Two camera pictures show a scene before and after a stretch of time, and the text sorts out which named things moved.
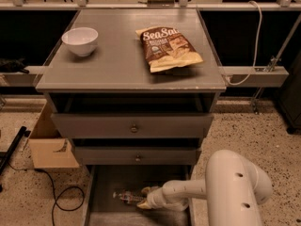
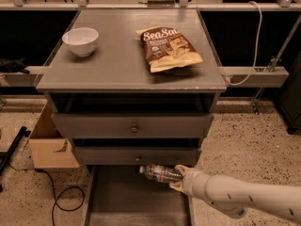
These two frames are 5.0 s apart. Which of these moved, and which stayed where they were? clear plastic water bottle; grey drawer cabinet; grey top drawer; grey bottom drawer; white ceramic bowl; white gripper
Moved: clear plastic water bottle; white gripper
Stayed: grey top drawer; white ceramic bowl; grey drawer cabinet; grey bottom drawer
